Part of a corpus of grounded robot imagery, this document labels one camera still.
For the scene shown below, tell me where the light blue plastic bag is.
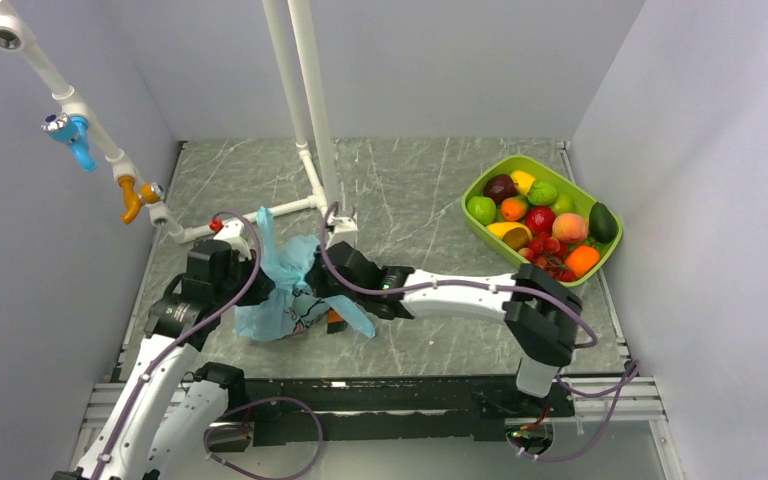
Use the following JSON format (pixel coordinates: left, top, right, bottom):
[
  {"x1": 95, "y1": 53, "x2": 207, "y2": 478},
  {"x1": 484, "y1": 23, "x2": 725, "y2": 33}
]
[{"x1": 234, "y1": 207, "x2": 375, "y2": 342}]

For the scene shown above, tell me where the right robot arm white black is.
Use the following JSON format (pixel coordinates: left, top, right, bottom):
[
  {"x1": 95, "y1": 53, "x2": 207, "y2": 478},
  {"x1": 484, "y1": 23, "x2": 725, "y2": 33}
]
[{"x1": 305, "y1": 242, "x2": 592, "y2": 415}]

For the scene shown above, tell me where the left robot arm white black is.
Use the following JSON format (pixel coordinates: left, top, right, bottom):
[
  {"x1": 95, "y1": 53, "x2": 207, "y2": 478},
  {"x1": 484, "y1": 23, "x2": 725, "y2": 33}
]
[{"x1": 52, "y1": 239, "x2": 274, "y2": 479}]

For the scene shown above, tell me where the green fake apple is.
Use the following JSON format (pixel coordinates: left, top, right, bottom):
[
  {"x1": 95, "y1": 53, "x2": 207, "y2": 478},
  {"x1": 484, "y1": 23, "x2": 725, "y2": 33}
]
[{"x1": 466, "y1": 196, "x2": 497, "y2": 226}]

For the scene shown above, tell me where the yellow fake mango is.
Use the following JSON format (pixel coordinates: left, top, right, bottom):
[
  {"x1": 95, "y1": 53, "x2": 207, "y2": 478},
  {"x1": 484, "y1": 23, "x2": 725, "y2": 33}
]
[{"x1": 486, "y1": 222, "x2": 533, "y2": 251}]

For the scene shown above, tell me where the dark purple fake plum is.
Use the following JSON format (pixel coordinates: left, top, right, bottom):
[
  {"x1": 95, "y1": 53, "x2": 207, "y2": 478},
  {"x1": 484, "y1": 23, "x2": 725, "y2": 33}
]
[{"x1": 482, "y1": 174, "x2": 519, "y2": 205}]

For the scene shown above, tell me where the small orange fake fruit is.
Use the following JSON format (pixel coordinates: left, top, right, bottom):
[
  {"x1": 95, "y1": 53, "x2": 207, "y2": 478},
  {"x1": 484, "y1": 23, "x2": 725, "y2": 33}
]
[{"x1": 499, "y1": 196, "x2": 530, "y2": 222}]

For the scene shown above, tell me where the yellow fake lemon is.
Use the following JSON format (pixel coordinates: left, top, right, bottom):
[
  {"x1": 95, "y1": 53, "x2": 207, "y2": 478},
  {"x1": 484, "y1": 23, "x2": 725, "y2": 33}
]
[{"x1": 509, "y1": 170, "x2": 536, "y2": 196}]

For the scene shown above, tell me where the red fake apple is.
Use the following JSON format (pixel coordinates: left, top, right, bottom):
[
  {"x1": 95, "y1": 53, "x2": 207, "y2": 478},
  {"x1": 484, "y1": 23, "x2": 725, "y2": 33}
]
[{"x1": 524, "y1": 206, "x2": 556, "y2": 235}]

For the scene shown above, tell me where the red fake cherry bunch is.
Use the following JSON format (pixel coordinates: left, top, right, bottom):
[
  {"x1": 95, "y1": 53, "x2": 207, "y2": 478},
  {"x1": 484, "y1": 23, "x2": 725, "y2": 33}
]
[{"x1": 517, "y1": 232, "x2": 579, "y2": 283}]

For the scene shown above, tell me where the bumpy green fake fruit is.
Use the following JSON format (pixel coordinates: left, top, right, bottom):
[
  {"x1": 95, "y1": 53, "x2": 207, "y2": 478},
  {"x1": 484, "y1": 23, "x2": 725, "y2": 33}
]
[{"x1": 526, "y1": 180, "x2": 559, "y2": 206}]

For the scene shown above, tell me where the fake peach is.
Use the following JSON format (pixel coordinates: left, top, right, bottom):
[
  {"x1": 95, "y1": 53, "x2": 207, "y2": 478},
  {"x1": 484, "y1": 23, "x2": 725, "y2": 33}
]
[{"x1": 552, "y1": 213, "x2": 589, "y2": 243}]

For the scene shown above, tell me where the light green fake lime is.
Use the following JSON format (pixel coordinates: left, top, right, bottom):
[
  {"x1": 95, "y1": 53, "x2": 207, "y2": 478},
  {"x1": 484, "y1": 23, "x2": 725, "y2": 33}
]
[{"x1": 550, "y1": 192, "x2": 576, "y2": 216}]

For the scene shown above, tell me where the orange fake tangerine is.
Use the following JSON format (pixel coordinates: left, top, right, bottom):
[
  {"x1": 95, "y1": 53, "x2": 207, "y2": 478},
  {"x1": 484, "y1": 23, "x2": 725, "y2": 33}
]
[{"x1": 564, "y1": 245, "x2": 601, "y2": 279}]

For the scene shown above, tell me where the dark green fake avocado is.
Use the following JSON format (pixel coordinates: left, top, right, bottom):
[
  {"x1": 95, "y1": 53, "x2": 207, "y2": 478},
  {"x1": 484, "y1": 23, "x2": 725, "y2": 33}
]
[{"x1": 588, "y1": 202, "x2": 619, "y2": 243}]

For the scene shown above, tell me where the black orange hex key set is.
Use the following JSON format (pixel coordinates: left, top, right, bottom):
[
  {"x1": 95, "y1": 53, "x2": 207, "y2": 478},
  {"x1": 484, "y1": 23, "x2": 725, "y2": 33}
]
[{"x1": 326, "y1": 309, "x2": 347, "y2": 335}]

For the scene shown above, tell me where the white PVC pipe stand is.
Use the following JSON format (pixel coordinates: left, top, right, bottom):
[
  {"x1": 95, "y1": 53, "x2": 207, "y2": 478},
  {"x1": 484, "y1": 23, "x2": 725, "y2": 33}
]
[{"x1": 151, "y1": 1, "x2": 339, "y2": 223}]

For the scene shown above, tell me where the orange tap valve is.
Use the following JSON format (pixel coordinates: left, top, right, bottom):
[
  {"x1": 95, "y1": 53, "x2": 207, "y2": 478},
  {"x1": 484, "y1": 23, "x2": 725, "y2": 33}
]
[{"x1": 116, "y1": 175, "x2": 165, "y2": 225}]

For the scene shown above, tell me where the blue tap valve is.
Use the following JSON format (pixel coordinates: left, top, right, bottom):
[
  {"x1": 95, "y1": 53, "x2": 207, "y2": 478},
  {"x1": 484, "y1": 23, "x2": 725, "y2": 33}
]
[{"x1": 41, "y1": 112, "x2": 97, "y2": 172}]

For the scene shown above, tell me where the white pipe with taps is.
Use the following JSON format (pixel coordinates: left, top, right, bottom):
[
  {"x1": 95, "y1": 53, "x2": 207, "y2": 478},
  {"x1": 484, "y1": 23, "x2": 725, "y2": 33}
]
[{"x1": 0, "y1": 1, "x2": 172, "y2": 227}]

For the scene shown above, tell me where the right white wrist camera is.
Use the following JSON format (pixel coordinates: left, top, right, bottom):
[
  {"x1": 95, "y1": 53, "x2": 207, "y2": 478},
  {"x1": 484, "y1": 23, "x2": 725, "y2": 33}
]
[{"x1": 326, "y1": 215, "x2": 359, "y2": 248}]

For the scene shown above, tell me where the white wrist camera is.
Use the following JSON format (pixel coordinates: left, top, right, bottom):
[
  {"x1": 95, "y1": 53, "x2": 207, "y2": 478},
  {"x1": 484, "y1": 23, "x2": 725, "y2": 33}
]
[
  {"x1": 326, "y1": 215, "x2": 359, "y2": 248},
  {"x1": 208, "y1": 217, "x2": 256, "y2": 260}
]

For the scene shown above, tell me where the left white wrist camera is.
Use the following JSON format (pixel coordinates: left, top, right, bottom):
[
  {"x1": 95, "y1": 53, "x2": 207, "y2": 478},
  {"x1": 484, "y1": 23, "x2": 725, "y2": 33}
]
[{"x1": 208, "y1": 217, "x2": 256, "y2": 260}]

